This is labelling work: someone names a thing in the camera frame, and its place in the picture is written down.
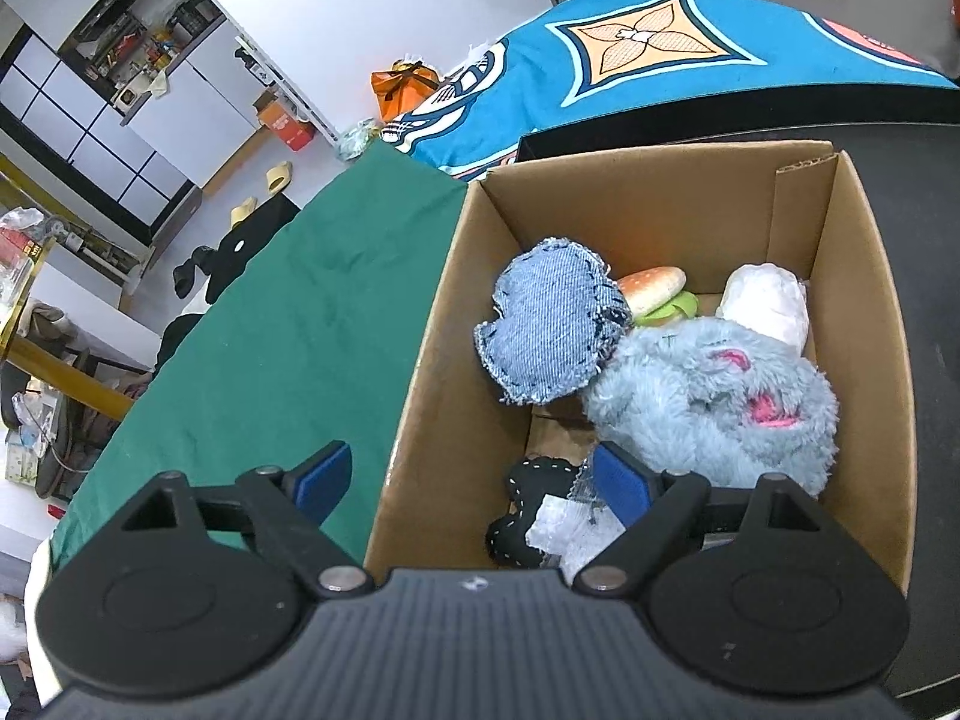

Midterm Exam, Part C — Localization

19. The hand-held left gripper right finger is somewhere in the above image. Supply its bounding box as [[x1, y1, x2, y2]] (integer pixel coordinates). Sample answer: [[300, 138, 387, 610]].
[[574, 441, 841, 597]]

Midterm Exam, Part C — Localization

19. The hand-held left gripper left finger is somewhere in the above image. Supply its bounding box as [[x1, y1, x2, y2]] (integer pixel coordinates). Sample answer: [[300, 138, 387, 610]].
[[112, 440, 376, 601]]

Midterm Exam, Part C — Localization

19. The grey fluffy plush toy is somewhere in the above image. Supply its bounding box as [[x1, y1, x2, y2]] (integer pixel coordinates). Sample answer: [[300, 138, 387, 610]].
[[583, 317, 839, 496]]

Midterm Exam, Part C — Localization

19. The black stitched plush toy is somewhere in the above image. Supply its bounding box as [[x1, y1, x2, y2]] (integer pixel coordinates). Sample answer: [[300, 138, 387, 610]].
[[485, 456, 601, 569]]

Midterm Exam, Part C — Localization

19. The denim heart pillow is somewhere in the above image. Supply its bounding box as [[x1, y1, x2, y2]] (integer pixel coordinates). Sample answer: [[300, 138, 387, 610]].
[[474, 238, 632, 406]]

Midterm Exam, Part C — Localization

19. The white plush toy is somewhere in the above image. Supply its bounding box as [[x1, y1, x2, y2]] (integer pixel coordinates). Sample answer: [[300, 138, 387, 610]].
[[716, 264, 811, 350]]

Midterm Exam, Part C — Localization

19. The brown cardboard box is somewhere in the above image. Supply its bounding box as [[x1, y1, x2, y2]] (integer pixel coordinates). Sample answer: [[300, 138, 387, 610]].
[[364, 139, 916, 593]]

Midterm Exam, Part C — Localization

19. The translucent plastic wrap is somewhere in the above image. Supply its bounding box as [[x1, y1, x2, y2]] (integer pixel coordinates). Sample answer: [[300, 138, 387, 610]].
[[525, 491, 627, 578]]

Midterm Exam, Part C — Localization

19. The green cloth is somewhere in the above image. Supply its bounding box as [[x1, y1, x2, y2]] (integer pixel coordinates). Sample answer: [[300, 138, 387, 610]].
[[49, 142, 470, 563]]

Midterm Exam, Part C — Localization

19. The burger plush toy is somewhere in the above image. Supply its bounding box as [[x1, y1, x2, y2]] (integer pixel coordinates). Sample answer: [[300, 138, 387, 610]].
[[616, 266, 698, 327]]

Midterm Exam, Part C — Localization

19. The black clothing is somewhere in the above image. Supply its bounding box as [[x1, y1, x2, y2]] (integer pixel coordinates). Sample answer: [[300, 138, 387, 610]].
[[154, 311, 207, 376]]

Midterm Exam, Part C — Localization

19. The green patterned bag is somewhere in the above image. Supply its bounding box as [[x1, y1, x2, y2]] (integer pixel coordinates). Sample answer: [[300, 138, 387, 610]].
[[335, 118, 376, 161]]

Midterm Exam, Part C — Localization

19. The orange cardboard box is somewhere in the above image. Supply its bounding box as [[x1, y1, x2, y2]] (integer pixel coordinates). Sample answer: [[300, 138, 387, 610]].
[[253, 86, 316, 151]]

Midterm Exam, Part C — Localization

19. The white cabinet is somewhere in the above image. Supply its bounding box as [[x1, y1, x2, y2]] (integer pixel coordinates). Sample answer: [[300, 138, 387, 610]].
[[120, 15, 263, 188]]

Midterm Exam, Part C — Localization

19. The white folding rack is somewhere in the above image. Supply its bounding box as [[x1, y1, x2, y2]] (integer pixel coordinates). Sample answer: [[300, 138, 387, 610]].
[[234, 36, 342, 147]]

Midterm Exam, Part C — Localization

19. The orange bag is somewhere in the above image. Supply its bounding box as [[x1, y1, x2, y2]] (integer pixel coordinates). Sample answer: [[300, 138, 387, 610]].
[[371, 60, 440, 121]]

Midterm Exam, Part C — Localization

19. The blue printed blanket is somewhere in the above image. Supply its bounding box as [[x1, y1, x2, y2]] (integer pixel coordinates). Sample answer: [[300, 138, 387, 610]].
[[379, 0, 960, 185]]

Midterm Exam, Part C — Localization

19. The black framed sliding door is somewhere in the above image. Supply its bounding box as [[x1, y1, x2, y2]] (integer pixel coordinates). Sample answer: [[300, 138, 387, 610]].
[[0, 22, 203, 241]]

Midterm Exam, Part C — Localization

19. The grey low table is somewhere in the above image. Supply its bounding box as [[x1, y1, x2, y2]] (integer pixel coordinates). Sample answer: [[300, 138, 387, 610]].
[[675, 0, 960, 80]]

